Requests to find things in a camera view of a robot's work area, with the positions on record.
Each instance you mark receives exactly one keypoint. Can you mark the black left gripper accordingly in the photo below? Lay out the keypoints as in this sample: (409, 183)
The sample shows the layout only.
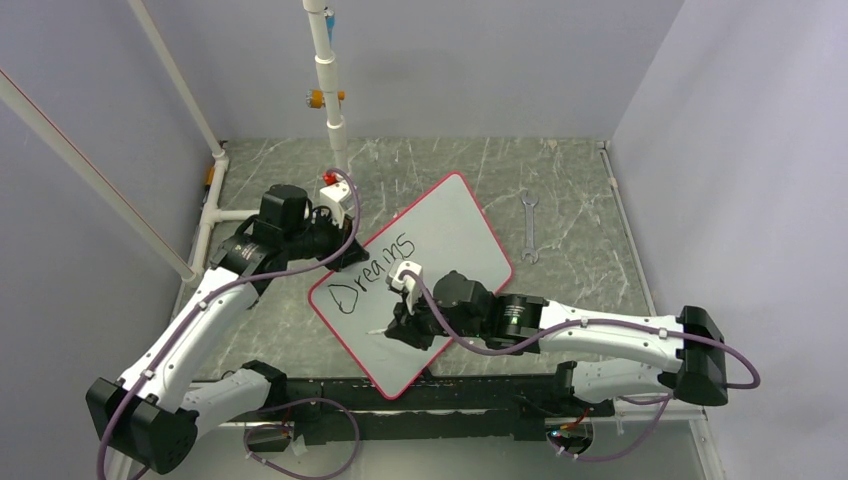
(340, 238)

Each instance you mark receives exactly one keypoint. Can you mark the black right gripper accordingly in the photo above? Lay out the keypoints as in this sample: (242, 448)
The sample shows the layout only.
(408, 328)

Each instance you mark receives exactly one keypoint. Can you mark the red framed whiteboard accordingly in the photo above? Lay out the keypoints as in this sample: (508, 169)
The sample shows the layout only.
(443, 230)

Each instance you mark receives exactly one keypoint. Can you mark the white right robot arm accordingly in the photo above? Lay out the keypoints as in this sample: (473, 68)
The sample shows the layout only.
(682, 355)

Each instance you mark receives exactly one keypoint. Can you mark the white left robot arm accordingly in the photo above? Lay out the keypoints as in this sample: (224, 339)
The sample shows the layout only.
(151, 413)

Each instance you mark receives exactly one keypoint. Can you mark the white slanted corner pipe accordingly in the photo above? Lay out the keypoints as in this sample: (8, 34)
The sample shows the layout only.
(211, 213)

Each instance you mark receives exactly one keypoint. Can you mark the orange pipe clamp knob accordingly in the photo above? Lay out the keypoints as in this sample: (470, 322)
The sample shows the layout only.
(315, 99)

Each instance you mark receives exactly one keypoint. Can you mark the silver combination wrench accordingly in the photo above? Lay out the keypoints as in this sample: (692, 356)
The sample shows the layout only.
(529, 252)

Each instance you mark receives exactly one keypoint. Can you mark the white vertical pvc pipe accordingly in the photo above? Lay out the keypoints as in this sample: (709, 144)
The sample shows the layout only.
(320, 16)

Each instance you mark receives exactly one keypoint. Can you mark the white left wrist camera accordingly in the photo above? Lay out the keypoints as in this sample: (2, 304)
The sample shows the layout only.
(335, 198)

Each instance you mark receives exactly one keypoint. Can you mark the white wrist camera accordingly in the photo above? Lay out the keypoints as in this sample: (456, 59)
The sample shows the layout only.
(335, 198)
(404, 278)

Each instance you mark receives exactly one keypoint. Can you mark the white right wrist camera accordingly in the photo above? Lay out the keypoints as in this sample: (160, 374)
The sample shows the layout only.
(404, 278)

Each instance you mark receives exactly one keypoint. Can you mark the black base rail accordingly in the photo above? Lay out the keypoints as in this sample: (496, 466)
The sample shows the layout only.
(324, 410)

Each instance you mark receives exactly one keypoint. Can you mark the white red wall trim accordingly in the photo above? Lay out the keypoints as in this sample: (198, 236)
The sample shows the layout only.
(35, 118)

